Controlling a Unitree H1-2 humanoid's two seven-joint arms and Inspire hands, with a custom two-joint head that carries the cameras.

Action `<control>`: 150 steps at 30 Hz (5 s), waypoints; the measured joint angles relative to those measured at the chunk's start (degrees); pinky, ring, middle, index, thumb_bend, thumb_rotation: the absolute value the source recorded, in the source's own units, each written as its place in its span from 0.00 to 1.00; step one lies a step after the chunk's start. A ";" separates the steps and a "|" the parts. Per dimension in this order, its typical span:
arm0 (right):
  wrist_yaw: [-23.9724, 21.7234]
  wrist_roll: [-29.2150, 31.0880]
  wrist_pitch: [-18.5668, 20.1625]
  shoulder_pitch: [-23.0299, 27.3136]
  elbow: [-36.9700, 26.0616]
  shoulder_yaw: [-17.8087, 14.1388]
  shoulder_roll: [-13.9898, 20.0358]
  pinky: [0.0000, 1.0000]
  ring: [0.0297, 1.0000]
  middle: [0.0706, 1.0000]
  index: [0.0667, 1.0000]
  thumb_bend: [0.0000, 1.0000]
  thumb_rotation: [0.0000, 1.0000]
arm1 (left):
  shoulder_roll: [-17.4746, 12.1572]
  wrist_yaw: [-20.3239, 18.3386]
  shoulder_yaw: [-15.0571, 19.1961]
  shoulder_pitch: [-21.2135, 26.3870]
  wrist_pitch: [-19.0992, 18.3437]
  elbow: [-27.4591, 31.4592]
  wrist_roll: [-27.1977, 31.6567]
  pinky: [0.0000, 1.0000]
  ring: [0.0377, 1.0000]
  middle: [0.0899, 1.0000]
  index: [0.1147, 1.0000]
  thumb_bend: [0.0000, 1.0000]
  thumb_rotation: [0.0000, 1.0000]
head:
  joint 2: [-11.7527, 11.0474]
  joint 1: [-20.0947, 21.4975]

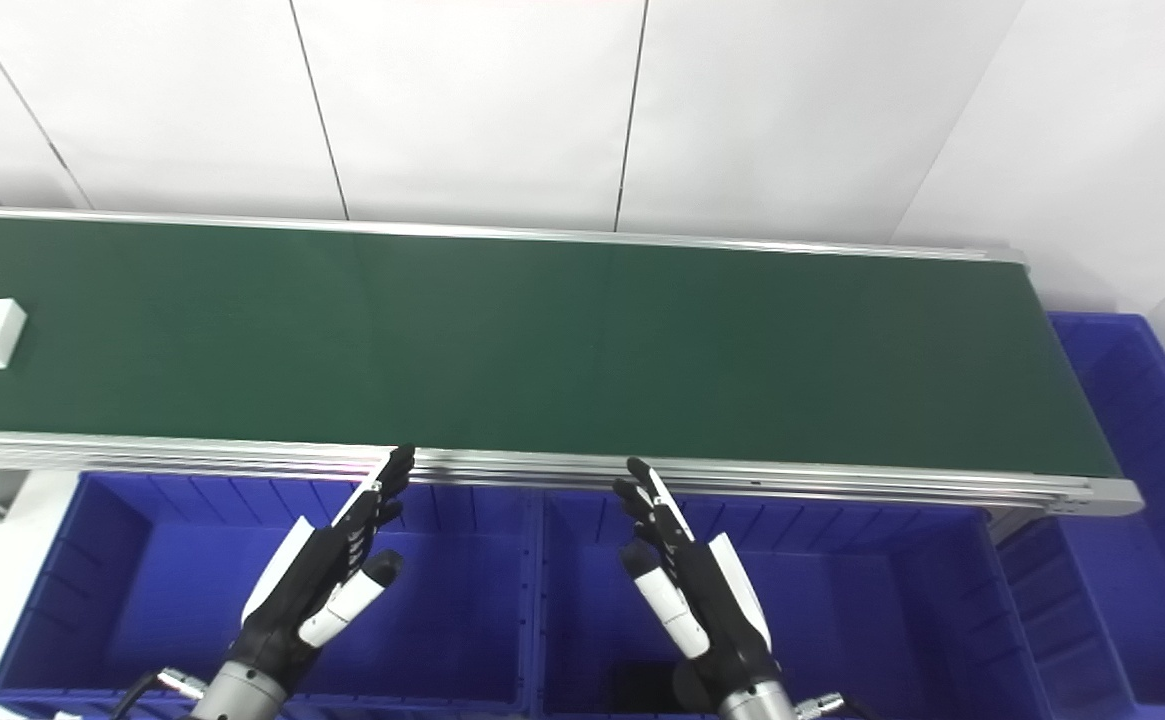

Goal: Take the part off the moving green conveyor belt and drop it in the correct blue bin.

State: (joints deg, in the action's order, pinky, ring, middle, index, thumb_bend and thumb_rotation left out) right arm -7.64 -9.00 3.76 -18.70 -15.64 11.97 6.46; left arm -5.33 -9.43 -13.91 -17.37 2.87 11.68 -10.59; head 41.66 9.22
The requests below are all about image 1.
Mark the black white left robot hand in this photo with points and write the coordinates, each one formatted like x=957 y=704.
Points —
x=307 y=590

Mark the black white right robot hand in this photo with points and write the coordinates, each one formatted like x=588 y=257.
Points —
x=712 y=610

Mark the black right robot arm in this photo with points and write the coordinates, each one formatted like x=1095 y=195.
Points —
x=754 y=703

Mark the blue plastic bin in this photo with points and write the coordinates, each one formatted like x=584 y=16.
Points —
x=872 y=620
x=1132 y=520
x=162 y=590

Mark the green conveyor belt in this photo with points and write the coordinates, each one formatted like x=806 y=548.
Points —
x=842 y=482
x=542 y=340

